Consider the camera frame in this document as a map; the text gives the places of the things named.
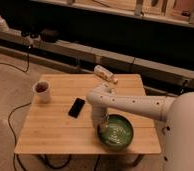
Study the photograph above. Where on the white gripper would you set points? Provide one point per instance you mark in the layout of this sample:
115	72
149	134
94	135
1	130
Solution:
99	118

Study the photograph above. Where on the green ceramic bowl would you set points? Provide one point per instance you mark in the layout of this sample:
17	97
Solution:
119	133

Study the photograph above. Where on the white mug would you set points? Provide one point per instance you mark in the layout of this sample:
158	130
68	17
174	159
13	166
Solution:
42	90

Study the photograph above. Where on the dark round object on ledge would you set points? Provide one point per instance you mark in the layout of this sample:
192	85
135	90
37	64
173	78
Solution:
50	36

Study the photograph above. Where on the black smartphone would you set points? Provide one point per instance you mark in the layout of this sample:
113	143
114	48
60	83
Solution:
76	107

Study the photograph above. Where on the wooden table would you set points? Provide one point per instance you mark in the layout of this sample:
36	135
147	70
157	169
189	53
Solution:
49	130

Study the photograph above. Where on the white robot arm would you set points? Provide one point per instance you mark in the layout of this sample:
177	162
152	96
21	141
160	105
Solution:
176	112

